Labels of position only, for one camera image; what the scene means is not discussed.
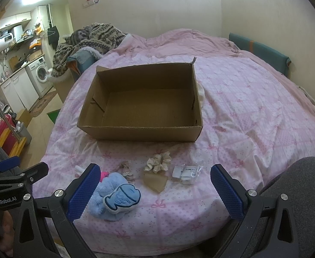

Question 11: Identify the light blue plush toy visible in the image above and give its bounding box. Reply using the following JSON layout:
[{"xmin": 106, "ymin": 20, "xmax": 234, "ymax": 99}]
[{"xmin": 88, "ymin": 172, "xmax": 142, "ymax": 221}]

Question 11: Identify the pink round soft toy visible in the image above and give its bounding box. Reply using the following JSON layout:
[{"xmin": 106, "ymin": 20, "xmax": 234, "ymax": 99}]
[{"xmin": 100, "ymin": 171, "xmax": 110, "ymax": 182}]

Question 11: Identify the beige lace scrunchie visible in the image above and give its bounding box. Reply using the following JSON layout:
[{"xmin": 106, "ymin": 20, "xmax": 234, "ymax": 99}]
[{"xmin": 117, "ymin": 161, "xmax": 135, "ymax": 182}]

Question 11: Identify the clear plastic packet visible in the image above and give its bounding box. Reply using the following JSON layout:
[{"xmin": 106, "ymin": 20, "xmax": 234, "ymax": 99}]
[{"xmin": 171, "ymin": 164, "xmax": 203, "ymax": 185}]

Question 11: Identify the tan translucent pouch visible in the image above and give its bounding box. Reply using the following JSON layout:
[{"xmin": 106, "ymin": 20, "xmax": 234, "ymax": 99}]
[{"xmin": 143, "ymin": 172, "xmax": 168, "ymax": 193}]

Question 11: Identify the cream ruffled scrunchie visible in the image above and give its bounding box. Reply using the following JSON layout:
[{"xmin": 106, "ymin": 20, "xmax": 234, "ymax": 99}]
[{"xmin": 144, "ymin": 151, "xmax": 172, "ymax": 174}]

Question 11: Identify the white cloth item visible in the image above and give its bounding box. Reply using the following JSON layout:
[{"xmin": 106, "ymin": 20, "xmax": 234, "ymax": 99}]
[{"xmin": 75, "ymin": 165, "xmax": 85, "ymax": 175}]

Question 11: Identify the person's left hand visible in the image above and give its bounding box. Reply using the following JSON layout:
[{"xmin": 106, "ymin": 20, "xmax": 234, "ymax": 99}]
[{"xmin": 0, "ymin": 211, "xmax": 15, "ymax": 257}]

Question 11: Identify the grey trash bin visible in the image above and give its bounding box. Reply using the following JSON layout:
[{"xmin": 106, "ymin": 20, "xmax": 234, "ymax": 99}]
[{"xmin": 15, "ymin": 121, "xmax": 32, "ymax": 146}]

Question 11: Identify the red suitcase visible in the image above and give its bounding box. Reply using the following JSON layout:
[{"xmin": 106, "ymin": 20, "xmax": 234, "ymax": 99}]
[{"xmin": 0, "ymin": 119, "xmax": 17, "ymax": 155}]

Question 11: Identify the green dustpan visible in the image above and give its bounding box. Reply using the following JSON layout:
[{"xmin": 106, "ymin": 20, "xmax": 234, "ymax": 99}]
[{"xmin": 47, "ymin": 109, "xmax": 60, "ymax": 124}]

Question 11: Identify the brown door mat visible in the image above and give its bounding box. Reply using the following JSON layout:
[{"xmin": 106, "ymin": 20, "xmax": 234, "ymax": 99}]
[{"xmin": 30, "ymin": 91, "xmax": 57, "ymax": 118}]

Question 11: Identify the white kitchen cabinet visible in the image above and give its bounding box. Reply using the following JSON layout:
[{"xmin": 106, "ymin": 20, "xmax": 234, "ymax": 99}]
[{"xmin": 0, "ymin": 68, "xmax": 39, "ymax": 113}]

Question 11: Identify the pink patterned bed duvet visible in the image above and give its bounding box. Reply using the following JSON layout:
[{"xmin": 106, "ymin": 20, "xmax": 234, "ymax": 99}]
[{"xmin": 33, "ymin": 29, "xmax": 315, "ymax": 256}]

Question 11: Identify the white washing machine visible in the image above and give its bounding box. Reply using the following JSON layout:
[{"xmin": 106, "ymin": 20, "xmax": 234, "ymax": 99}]
[{"xmin": 25, "ymin": 56, "xmax": 53, "ymax": 98}]

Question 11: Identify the white water heater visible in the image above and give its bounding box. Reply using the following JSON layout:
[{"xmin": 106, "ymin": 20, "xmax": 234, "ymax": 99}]
[{"xmin": 0, "ymin": 33, "xmax": 15, "ymax": 52}]

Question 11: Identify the brown cardboard box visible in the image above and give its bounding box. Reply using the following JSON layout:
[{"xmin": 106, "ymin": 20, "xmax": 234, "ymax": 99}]
[{"xmin": 77, "ymin": 61, "xmax": 203, "ymax": 142}]

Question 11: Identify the grey blue pillow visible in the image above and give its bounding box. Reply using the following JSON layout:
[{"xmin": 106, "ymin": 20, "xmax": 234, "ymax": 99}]
[{"xmin": 67, "ymin": 47, "xmax": 103, "ymax": 75}]

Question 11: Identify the black hanging garment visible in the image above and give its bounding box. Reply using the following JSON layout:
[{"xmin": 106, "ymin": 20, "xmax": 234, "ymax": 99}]
[{"xmin": 47, "ymin": 26, "xmax": 59, "ymax": 45}]

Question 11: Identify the teal cushion with orange stripe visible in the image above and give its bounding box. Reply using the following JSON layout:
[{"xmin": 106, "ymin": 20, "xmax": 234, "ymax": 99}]
[{"xmin": 228, "ymin": 33, "xmax": 291, "ymax": 77}]

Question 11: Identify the patterned knit blanket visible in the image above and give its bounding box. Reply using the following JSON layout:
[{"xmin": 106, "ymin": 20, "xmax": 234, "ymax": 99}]
[{"xmin": 50, "ymin": 23, "xmax": 126, "ymax": 80}]

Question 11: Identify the wall power strip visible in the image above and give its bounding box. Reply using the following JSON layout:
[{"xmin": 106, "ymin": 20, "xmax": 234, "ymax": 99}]
[{"xmin": 82, "ymin": 0, "xmax": 99, "ymax": 8}]

